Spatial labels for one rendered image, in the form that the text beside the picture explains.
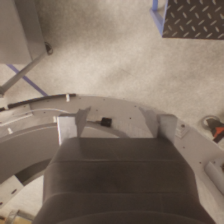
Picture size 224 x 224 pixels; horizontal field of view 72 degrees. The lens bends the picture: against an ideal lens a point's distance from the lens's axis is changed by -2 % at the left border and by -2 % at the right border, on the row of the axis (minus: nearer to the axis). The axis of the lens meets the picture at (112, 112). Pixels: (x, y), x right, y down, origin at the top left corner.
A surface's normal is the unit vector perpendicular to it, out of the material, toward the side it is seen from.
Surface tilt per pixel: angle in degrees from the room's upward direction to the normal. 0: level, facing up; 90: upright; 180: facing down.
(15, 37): 0
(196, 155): 90
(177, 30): 0
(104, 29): 0
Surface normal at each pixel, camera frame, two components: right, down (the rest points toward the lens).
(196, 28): -0.11, 0.64
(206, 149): -0.01, -0.76
